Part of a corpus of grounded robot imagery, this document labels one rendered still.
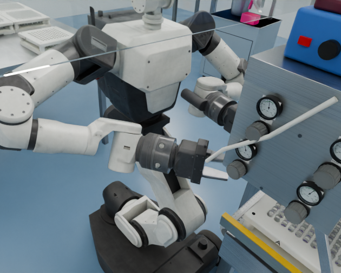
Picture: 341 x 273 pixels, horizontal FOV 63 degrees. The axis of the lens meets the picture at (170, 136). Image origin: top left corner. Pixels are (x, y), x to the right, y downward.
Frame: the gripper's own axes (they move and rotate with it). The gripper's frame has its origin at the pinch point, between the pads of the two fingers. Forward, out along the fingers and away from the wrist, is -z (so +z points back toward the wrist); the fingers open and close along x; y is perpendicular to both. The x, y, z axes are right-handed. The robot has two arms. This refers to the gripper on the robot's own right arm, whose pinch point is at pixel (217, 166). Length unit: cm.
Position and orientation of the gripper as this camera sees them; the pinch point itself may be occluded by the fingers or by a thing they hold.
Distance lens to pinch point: 67.3
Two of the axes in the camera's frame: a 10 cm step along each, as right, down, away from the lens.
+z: -9.7, -2.1, 1.5
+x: -0.8, 8.0, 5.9
